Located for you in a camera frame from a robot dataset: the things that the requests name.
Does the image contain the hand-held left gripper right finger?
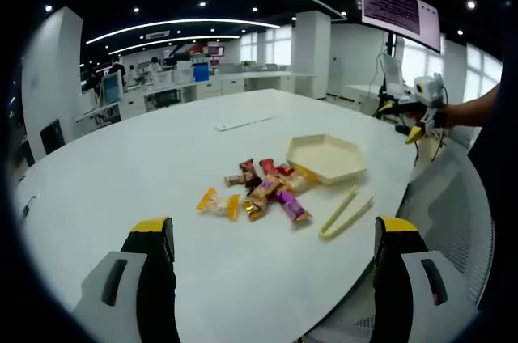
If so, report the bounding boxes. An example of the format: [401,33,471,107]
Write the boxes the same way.
[370,215,482,343]

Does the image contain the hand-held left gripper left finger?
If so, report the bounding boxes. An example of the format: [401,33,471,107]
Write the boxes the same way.
[70,216,182,343]

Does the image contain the cream hexagonal container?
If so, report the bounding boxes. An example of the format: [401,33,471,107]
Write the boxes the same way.
[286,133,368,186]

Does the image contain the cream food tongs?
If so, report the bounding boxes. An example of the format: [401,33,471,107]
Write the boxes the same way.
[318,184,375,240]

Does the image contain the yellow clear snack packet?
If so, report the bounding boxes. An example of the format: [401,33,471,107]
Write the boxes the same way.
[282,168,316,195]

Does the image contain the orange clear snack packet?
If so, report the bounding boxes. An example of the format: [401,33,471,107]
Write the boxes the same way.
[196,187,241,222]

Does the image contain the purple snack packet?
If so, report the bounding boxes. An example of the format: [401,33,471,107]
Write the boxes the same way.
[274,191,312,226]

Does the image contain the tan purple-label snack packet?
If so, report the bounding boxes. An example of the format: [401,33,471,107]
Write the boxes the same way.
[246,176,284,210]

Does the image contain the white laptop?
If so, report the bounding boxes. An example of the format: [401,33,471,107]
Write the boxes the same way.
[379,53,406,90]

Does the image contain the black monitor stand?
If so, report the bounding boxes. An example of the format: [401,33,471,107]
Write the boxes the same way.
[384,31,400,91]

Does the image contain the grey mesh office chair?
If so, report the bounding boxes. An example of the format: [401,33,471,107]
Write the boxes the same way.
[305,144,495,343]

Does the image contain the large monitor screen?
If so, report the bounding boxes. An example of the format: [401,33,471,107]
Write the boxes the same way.
[357,0,442,54]

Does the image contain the white square column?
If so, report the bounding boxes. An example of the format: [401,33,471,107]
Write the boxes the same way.
[22,6,84,162]
[294,10,333,100]

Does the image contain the long white office counter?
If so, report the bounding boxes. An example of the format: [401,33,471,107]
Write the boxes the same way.
[79,70,316,124]

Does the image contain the light blue screen display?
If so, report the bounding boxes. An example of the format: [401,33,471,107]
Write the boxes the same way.
[100,74,125,105]

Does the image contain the white table cable strip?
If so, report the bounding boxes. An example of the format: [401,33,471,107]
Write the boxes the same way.
[214,115,279,133]

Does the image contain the red wall display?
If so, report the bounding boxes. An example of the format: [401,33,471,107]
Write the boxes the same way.
[188,41,226,66]

